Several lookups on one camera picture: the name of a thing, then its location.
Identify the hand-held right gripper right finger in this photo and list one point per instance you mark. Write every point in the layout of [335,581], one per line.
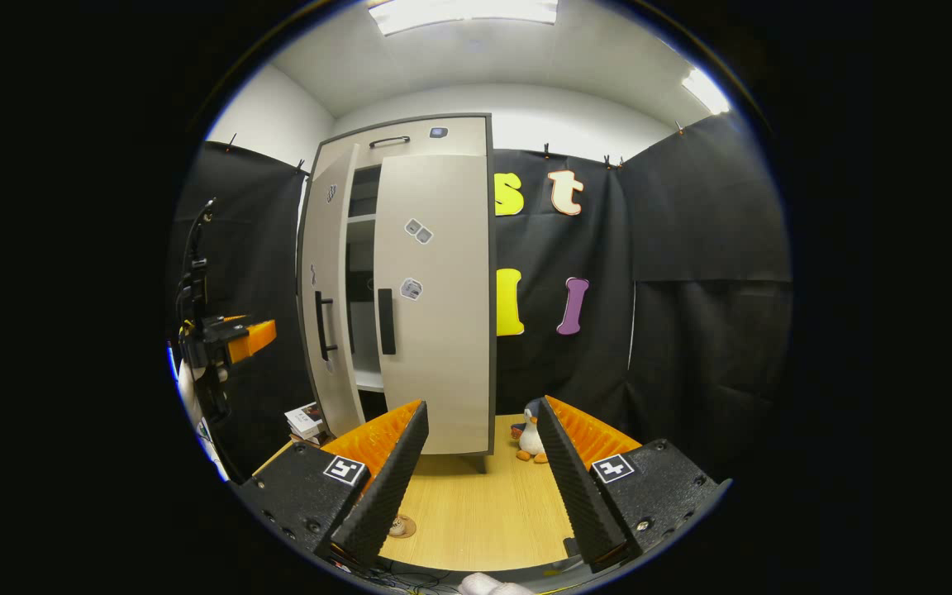
[579,496]

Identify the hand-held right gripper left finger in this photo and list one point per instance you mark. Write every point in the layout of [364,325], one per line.
[385,496]

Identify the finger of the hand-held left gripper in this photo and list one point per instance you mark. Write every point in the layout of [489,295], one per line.
[253,339]

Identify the round brown coaster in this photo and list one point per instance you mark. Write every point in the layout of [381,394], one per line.
[407,527]

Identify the grey cabinet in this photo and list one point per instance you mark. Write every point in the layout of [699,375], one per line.
[360,218]

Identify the grey cabinet drawer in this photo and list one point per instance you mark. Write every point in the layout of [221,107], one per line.
[459,140]

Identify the plush penguin toy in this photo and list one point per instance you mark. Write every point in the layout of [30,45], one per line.
[530,442]

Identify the black backdrop cloth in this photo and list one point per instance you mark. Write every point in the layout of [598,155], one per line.
[691,347]

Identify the ceiling light panel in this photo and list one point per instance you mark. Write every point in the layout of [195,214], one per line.
[706,91]
[464,15]

